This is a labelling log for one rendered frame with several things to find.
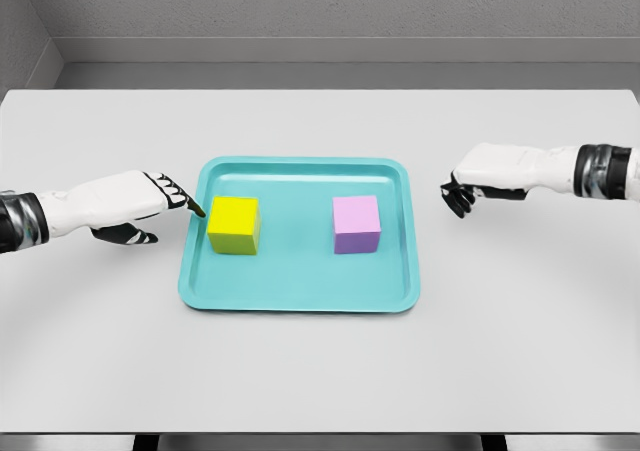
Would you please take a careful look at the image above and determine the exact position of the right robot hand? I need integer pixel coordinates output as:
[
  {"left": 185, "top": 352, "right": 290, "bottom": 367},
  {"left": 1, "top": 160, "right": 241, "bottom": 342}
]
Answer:
[{"left": 439, "top": 142, "right": 530, "bottom": 220}]

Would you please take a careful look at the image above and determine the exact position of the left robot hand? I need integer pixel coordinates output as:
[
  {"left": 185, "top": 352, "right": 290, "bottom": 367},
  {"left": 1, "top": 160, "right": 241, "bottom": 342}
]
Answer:
[{"left": 73, "top": 170, "right": 207, "bottom": 246}]

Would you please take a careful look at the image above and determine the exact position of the yellow cube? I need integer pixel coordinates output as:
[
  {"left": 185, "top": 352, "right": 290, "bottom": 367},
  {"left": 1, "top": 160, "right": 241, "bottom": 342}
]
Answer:
[{"left": 206, "top": 195, "right": 261, "bottom": 257}]

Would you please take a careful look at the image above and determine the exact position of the pink cube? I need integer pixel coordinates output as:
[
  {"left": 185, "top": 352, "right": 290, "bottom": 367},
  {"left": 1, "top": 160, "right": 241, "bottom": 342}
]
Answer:
[{"left": 332, "top": 194, "right": 384, "bottom": 256}]

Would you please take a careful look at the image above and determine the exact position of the teal tray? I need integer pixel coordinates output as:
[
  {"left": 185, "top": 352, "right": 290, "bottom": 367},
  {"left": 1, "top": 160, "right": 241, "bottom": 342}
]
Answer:
[{"left": 177, "top": 155, "right": 420, "bottom": 315}]

